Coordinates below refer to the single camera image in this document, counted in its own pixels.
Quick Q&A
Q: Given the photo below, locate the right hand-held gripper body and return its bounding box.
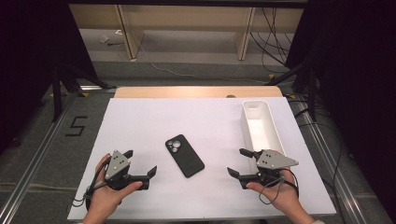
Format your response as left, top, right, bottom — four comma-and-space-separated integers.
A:
254, 148, 300, 189

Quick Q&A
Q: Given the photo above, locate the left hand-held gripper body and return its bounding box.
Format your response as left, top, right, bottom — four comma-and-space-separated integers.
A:
105, 149, 135, 190

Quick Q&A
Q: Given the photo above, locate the white plastic storage bin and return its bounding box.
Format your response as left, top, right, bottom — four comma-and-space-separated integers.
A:
240, 100, 287, 175

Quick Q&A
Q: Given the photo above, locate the person's right hand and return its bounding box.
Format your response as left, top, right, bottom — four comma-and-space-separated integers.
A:
246, 169, 302, 216

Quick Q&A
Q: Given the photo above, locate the person's left hand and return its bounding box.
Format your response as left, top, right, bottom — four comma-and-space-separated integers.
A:
88, 152, 144, 217

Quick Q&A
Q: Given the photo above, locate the white table mat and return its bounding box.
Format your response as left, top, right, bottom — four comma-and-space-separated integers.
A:
66, 97, 338, 222

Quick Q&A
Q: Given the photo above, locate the black curtain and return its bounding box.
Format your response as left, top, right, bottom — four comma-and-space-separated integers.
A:
0, 0, 99, 155
284, 0, 396, 222

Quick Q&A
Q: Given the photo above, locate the light wooden shelf unit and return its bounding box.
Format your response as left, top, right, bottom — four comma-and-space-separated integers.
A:
68, 4, 304, 62

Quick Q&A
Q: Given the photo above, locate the right gripper grey cable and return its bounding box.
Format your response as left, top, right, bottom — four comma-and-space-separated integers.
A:
258, 175, 286, 206

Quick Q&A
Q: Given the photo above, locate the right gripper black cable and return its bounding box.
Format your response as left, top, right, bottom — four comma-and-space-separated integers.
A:
279, 168, 301, 199

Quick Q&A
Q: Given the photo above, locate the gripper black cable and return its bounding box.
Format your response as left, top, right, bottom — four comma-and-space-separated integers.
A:
72, 157, 112, 209
279, 168, 301, 199

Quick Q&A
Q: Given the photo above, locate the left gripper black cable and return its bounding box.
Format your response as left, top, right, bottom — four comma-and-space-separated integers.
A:
72, 157, 112, 209

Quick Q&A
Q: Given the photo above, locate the aluminium floor rail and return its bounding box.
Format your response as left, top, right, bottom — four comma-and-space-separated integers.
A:
293, 94, 370, 224
0, 92, 78, 224

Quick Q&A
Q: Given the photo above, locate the white floor cable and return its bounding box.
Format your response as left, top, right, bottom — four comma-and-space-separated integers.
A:
136, 36, 269, 84

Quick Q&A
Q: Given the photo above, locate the bundle of black cables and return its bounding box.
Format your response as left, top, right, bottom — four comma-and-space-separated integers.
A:
249, 7, 295, 75

